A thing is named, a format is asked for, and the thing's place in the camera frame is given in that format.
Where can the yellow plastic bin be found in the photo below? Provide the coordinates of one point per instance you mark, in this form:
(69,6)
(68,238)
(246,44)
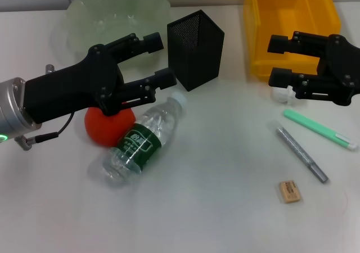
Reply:
(295,19)

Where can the clear green-label water bottle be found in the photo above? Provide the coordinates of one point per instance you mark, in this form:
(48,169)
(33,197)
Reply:
(140,143)

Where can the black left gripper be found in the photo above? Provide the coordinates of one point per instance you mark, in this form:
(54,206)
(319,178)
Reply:
(70,84)

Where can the tan eraser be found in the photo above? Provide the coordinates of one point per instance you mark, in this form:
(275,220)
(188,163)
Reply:
(291,192)

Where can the white paper ball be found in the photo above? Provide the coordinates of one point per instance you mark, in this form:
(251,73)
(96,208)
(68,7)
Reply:
(281,95)

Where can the pale green glass fruit plate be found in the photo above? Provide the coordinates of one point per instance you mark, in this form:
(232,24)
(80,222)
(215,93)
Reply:
(92,17)

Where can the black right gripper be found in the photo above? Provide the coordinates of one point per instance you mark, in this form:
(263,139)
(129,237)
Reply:
(343,67)

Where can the black mesh pen holder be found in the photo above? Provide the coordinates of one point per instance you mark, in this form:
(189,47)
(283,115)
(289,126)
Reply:
(197,56)

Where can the grey glitter pen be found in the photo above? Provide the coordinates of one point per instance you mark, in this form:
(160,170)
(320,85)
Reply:
(301,153)

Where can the red orange toy fruit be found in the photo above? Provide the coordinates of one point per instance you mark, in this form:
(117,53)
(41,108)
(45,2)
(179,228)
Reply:
(98,128)

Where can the mint green pen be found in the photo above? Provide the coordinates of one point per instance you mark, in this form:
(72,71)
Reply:
(315,126)

